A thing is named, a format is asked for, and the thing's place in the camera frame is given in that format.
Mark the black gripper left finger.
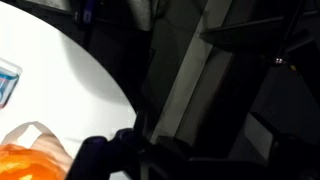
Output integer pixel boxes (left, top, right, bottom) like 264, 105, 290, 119
66, 127, 143, 180

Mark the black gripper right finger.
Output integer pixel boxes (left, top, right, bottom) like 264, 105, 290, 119
269, 132, 320, 180

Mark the orange plastic bag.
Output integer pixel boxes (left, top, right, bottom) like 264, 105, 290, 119
0, 121, 74, 180

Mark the blue label white bottle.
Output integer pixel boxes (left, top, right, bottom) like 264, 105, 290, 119
0, 57, 23, 110

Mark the black shelf board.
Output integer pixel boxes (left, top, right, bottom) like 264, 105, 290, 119
199, 9, 320, 53

